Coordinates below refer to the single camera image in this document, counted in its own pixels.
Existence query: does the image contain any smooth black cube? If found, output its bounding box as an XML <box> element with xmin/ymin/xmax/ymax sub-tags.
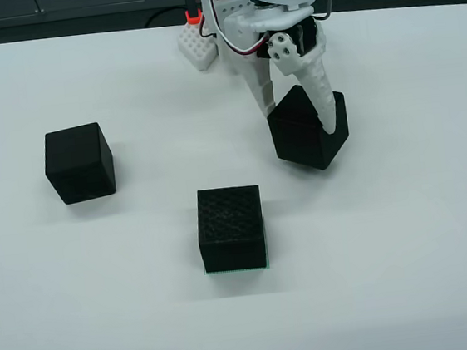
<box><xmin>39</xmin><ymin>121</ymin><xmax>119</xmax><ymax>207</ymax></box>
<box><xmin>263</xmin><ymin>79</ymin><xmax>354</xmax><ymax>175</ymax></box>

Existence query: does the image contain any black cube with rough face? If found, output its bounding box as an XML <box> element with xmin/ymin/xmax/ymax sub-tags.
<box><xmin>193</xmin><ymin>183</ymin><xmax>269</xmax><ymax>274</ymax></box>

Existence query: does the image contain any orange black table clamp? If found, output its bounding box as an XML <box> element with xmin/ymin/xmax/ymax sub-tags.
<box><xmin>183</xmin><ymin>0</ymin><xmax>205</xmax><ymax>26</ymax></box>

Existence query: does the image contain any green striped square marker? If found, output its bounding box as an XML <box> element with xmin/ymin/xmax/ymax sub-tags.
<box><xmin>198</xmin><ymin>217</ymin><xmax>273</xmax><ymax>277</ymax></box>

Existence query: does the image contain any red white servo wire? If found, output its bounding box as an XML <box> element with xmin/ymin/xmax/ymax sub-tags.
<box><xmin>196</xmin><ymin>0</ymin><xmax>274</xmax><ymax>62</ymax></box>

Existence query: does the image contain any black camera cable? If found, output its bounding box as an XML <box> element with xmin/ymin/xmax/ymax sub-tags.
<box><xmin>311</xmin><ymin>0</ymin><xmax>336</xmax><ymax>21</ymax></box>

